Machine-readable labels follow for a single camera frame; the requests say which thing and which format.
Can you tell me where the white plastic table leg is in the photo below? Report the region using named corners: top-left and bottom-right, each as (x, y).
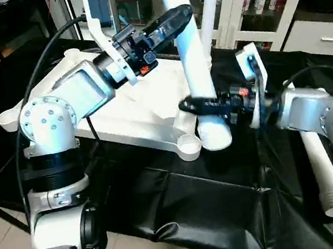
top-left (159, 0), bottom-right (236, 156)
top-left (300, 127), bottom-right (333, 218)
top-left (195, 0), bottom-right (232, 59)

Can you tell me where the white plastic table top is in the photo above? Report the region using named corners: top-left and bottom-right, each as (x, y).
top-left (0, 30), bottom-right (226, 186)

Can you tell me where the white drawer unit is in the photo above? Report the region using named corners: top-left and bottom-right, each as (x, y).
top-left (279, 15), bottom-right (333, 68)

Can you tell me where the black table mat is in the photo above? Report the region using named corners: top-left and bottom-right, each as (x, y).
top-left (0, 4), bottom-right (333, 249)

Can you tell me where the black metal workbench leg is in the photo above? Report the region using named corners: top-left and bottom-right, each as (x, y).
top-left (0, 180), bottom-right (32, 238)

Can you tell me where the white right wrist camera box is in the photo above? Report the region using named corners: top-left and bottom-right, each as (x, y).
top-left (234, 43), bottom-right (274, 131)

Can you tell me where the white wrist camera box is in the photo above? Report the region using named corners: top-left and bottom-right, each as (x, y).
top-left (80, 0), bottom-right (141, 93)
top-left (234, 43), bottom-right (274, 131)

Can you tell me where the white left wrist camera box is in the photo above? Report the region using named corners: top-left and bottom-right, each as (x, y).
top-left (80, 0), bottom-right (141, 93)

